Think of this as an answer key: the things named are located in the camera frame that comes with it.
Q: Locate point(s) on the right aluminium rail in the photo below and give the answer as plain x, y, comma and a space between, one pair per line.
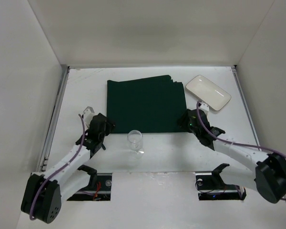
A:
243, 99

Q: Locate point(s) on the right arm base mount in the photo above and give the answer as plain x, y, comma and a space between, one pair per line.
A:
212, 188

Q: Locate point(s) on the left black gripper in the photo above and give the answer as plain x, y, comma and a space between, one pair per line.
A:
107, 124

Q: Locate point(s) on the clear wine glass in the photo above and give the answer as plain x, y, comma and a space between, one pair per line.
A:
135, 143

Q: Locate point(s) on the left aluminium rail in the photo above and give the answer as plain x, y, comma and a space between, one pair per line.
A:
44, 157

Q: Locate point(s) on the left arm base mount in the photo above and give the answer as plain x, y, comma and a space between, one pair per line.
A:
101, 191

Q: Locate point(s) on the dark green cloth napkin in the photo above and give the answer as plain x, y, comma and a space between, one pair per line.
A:
149, 105

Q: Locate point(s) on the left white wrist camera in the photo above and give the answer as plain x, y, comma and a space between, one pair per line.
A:
88, 114

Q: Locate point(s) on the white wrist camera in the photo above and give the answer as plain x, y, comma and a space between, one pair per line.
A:
88, 114
203, 106

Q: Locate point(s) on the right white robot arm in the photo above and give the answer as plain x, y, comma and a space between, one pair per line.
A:
264, 172

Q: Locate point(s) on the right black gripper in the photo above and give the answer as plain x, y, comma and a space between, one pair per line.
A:
184, 122

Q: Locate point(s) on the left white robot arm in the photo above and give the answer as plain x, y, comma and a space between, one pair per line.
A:
71, 179

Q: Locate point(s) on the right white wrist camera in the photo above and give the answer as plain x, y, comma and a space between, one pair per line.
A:
203, 106

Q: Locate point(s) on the white rectangular plate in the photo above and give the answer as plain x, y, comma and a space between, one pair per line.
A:
208, 92

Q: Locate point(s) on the aluminium rail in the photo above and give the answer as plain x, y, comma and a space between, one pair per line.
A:
243, 99
44, 157

